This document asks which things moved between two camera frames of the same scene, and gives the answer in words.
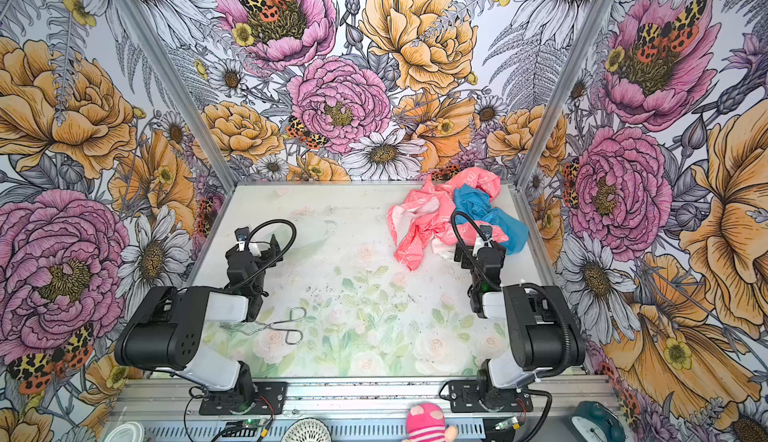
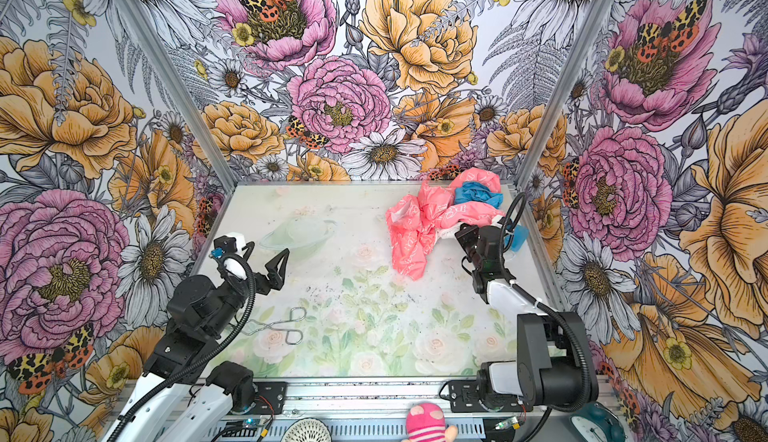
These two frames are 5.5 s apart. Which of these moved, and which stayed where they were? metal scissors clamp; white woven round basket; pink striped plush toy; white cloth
Moved: white cloth
Stayed: white woven round basket; pink striped plush toy; metal scissors clamp
